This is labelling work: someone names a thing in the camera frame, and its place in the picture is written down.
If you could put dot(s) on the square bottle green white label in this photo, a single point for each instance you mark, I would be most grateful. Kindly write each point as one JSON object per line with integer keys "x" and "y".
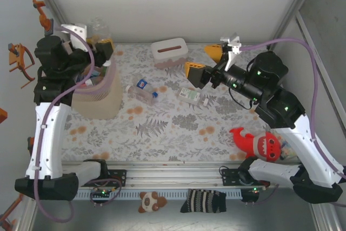
{"x": 189, "y": 94}

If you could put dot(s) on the right controller board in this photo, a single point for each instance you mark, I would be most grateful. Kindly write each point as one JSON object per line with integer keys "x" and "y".
{"x": 252, "y": 191}

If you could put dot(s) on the red shark toy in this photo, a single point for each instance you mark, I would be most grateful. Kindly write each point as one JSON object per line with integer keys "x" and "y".
{"x": 259, "y": 144}

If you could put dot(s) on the black right mount plate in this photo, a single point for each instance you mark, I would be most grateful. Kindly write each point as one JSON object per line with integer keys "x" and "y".
{"x": 229, "y": 178}

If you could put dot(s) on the white pink tissue box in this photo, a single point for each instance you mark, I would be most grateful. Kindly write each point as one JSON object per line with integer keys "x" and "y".
{"x": 162, "y": 55}

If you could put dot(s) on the orange arc wall sticker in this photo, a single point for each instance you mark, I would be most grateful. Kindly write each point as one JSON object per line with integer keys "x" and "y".
{"x": 12, "y": 204}

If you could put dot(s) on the black left mount plate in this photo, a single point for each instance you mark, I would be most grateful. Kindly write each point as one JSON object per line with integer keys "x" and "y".
{"x": 119, "y": 177}

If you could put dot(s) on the slim clear bottle white cap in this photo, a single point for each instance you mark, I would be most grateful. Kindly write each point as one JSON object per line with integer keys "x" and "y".
{"x": 138, "y": 95}

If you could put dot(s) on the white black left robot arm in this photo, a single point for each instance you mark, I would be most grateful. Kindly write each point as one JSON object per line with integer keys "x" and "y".
{"x": 46, "y": 133}

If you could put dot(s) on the pink beige mesh bin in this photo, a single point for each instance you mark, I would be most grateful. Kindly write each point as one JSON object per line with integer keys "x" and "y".
{"x": 100, "y": 104}

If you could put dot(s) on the orange curved wall sticker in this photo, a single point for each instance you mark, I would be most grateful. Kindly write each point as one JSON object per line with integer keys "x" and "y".
{"x": 16, "y": 60}

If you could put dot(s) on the grey side panel rail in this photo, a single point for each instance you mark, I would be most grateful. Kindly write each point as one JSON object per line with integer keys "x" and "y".
{"x": 309, "y": 44}

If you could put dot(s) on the clear bottle blue round logo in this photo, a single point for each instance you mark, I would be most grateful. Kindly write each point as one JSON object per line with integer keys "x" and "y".
{"x": 143, "y": 83}

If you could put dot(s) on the brown white panda plush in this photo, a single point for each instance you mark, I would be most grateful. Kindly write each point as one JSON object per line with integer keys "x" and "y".
{"x": 151, "y": 201}

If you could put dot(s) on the black white striped sock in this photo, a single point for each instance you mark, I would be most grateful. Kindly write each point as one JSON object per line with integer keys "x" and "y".
{"x": 202, "y": 201}

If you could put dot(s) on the controller board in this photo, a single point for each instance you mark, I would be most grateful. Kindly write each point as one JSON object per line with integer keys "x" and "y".
{"x": 102, "y": 193}
{"x": 252, "y": 191}

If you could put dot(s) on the black mount plate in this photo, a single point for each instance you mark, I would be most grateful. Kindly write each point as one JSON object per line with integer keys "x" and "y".
{"x": 229, "y": 178}
{"x": 119, "y": 177}

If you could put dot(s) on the aluminium frame rail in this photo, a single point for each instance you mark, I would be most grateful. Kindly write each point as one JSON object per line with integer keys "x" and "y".
{"x": 175, "y": 179}

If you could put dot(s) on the crushed clear plastic bottle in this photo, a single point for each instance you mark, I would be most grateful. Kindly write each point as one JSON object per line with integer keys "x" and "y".
{"x": 100, "y": 28}

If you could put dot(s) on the left controller board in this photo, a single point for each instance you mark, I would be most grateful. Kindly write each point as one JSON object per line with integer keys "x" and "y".
{"x": 102, "y": 193}

